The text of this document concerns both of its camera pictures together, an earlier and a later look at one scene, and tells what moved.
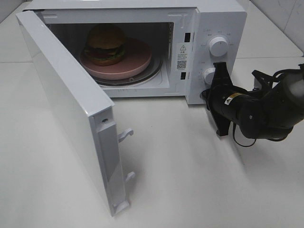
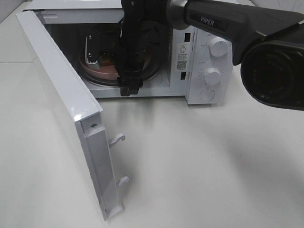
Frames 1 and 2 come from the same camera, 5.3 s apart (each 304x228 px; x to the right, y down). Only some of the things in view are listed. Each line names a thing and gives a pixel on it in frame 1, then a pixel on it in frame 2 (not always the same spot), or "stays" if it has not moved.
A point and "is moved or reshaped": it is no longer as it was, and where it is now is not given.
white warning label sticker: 182,59 stays
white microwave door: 89,113 is moved or reshaped
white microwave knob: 218,46 stays
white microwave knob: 209,74 stays
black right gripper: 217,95 → 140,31
